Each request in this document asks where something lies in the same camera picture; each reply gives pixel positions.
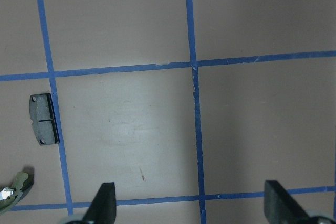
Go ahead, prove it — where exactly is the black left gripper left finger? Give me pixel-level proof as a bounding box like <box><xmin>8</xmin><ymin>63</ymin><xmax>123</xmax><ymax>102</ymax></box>
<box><xmin>81</xmin><ymin>182</ymin><xmax>117</xmax><ymax>224</ymax></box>

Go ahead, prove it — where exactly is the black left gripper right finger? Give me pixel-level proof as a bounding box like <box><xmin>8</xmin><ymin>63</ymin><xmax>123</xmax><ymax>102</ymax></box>
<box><xmin>264</xmin><ymin>180</ymin><xmax>311</xmax><ymax>224</ymax></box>

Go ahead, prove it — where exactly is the black brake pad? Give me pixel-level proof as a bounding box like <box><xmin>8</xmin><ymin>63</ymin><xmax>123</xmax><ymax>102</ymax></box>
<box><xmin>29</xmin><ymin>93</ymin><xmax>59</xmax><ymax>146</ymax></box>

